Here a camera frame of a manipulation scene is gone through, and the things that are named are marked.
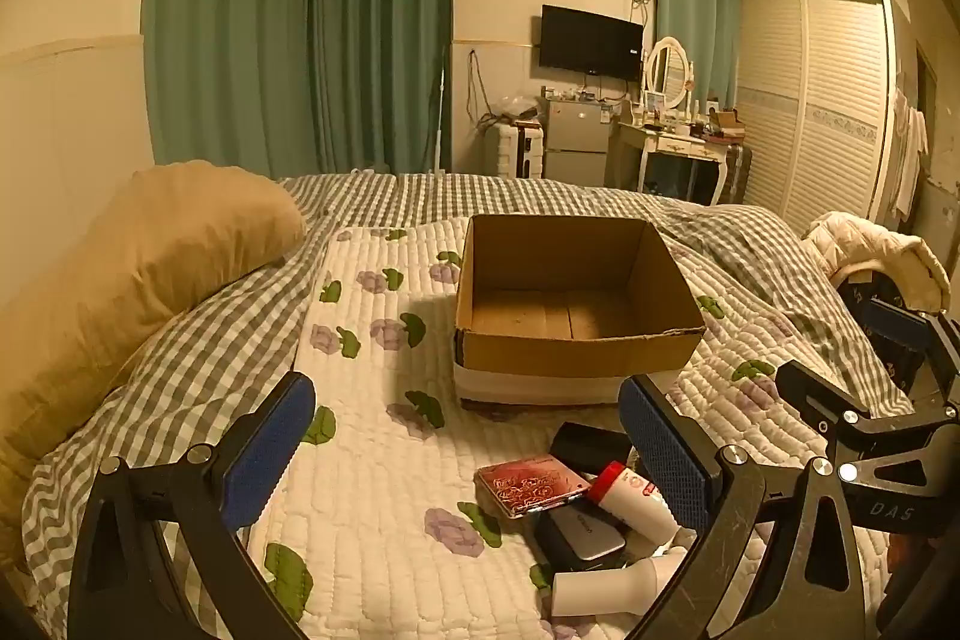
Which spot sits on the tan pillow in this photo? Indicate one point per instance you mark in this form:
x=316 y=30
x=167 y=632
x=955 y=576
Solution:
x=150 y=250

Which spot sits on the silver small fridge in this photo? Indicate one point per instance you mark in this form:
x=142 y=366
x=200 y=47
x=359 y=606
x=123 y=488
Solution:
x=574 y=138

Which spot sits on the hanging white towel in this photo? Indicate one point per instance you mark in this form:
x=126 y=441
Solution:
x=909 y=153

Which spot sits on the clear plastic bag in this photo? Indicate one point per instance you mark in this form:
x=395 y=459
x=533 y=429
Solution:
x=517 y=108

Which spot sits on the grey and black power bank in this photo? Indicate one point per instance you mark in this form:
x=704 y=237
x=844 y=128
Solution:
x=581 y=539

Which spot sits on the white padded jacket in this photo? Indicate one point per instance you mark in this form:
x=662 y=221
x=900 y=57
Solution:
x=870 y=250

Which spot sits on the white pole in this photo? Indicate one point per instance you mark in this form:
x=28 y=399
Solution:
x=441 y=115

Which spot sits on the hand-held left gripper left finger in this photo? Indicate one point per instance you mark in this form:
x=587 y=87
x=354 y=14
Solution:
x=271 y=441

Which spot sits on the white bottle with red cap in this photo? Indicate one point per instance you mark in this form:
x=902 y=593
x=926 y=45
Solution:
x=634 y=497

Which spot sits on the white floral quilted blanket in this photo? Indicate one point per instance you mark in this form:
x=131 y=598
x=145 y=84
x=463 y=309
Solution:
x=375 y=385

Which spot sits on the white suitcase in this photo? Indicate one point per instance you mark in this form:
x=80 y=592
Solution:
x=517 y=149

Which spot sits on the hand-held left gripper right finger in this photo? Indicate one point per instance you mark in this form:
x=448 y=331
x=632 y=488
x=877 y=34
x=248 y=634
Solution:
x=667 y=460

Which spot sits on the black power adapter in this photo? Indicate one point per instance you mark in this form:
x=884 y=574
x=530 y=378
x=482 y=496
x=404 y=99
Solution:
x=589 y=445

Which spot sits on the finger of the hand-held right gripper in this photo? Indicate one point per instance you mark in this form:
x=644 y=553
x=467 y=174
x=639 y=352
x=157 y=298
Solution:
x=896 y=325
x=825 y=396

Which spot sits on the green curtain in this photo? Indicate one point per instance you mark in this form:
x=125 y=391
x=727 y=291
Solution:
x=382 y=25
x=225 y=10

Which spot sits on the cardboard box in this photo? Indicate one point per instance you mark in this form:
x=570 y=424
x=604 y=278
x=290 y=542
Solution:
x=570 y=347

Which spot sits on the white dressing table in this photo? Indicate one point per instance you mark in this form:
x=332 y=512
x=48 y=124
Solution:
x=675 y=141

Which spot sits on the black wall television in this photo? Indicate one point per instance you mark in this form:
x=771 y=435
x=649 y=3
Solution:
x=589 y=40

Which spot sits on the white louvred wardrobe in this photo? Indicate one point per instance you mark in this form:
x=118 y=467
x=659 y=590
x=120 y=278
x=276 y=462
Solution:
x=817 y=108

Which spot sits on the red patterned flat case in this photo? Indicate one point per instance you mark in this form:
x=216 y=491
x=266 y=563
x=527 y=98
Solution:
x=529 y=486

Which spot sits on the white cylindrical bottle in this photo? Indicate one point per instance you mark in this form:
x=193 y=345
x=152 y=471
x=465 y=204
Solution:
x=607 y=587

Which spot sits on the light teal curtain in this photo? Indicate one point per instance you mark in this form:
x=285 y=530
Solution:
x=690 y=10

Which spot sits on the dark suitcase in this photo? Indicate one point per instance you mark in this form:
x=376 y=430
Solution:
x=739 y=171

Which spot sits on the oval white vanity mirror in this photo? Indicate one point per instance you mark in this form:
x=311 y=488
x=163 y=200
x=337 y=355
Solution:
x=667 y=70

